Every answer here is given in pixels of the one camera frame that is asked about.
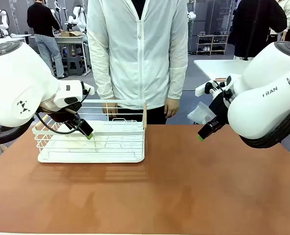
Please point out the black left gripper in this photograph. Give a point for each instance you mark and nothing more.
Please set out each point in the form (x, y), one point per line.
(64, 115)

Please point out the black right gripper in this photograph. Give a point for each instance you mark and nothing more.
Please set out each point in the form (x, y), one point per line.
(219, 107)

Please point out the person's left forearm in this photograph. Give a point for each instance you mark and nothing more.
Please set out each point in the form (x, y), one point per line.
(178, 80)

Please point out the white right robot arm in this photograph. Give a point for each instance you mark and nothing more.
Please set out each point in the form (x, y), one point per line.
(257, 110)

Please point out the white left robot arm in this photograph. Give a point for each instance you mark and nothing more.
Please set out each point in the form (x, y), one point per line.
(12, 80)

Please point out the person's right forearm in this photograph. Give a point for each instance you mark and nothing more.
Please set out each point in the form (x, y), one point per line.
(102, 78)

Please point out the person's right hand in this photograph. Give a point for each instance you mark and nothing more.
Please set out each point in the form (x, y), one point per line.
(112, 111)

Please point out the person's left hand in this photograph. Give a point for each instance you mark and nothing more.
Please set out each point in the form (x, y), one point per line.
(172, 107)

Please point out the clear plastic bag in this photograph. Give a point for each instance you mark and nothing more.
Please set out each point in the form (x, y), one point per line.
(200, 113)

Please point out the small brown flat object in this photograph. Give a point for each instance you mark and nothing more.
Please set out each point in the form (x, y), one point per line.
(220, 79)

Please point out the grey plastic step stool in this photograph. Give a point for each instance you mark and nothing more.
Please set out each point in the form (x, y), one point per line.
(74, 64)

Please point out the white side table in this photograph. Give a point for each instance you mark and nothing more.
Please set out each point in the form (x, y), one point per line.
(221, 67)

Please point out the wooden shoe rack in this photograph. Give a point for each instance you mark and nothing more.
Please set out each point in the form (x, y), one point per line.
(212, 45)

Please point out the grey work table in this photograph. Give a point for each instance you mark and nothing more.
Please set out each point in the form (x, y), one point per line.
(69, 40)

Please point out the person in white jacket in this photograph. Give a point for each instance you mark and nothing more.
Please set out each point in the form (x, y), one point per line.
(137, 61)

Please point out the open cardboard box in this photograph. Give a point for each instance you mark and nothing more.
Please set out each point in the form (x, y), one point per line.
(71, 33)

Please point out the white standing desk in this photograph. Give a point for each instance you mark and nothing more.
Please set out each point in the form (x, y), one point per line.
(10, 39)

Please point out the person in black sweater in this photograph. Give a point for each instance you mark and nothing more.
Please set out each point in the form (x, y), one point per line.
(41, 19)

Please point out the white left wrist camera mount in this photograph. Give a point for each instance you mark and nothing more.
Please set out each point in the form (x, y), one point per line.
(88, 89)

